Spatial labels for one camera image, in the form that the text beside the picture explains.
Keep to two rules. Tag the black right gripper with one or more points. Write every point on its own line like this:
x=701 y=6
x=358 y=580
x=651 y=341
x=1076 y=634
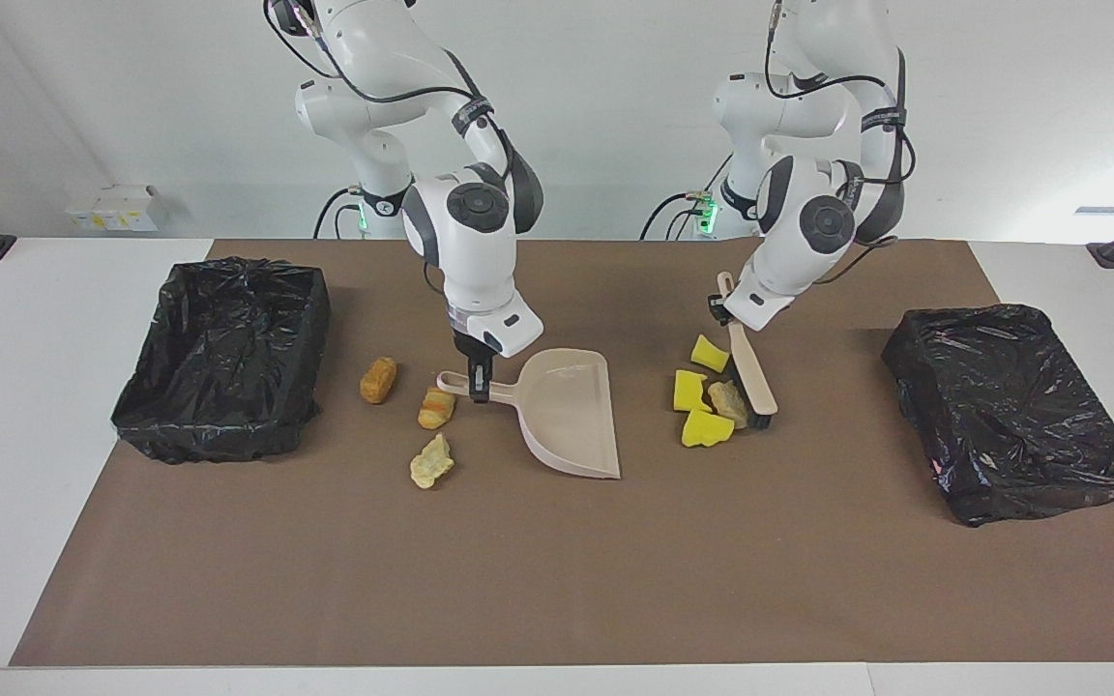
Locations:
x=475 y=353

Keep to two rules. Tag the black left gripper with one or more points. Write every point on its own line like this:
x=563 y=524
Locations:
x=719 y=307

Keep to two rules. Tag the yellow green sponge piece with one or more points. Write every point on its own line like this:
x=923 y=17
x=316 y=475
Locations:
x=710 y=353

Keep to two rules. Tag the orange striped foam chunk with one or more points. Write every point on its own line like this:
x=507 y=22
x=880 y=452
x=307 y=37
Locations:
x=436 y=411

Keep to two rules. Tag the beige hand brush black bristles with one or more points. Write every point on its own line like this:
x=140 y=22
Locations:
x=755 y=382

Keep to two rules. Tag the pale pink plastic dustpan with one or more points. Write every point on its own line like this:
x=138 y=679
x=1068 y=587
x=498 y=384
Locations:
x=567 y=416

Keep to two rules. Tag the pale yellow foam chunk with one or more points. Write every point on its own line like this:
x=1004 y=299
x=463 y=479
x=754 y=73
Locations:
x=431 y=462

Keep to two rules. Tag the beige and orange foam chunk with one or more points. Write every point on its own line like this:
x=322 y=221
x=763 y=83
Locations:
x=729 y=404

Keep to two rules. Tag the brown foam chunk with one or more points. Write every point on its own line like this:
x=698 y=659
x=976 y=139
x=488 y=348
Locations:
x=378 y=380

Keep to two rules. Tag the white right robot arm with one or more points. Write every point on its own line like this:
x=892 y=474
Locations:
x=470 y=251

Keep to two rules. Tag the open bin with black bag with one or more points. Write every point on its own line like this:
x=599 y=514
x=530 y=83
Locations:
x=228 y=338

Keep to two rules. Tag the bin covered by black bag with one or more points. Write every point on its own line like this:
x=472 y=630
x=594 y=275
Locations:
x=1011 y=416

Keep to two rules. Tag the brown table mat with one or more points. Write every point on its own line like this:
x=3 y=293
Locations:
x=373 y=580

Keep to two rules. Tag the white box yellow labels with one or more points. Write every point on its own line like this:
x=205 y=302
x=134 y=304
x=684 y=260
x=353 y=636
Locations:
x=112 y=208

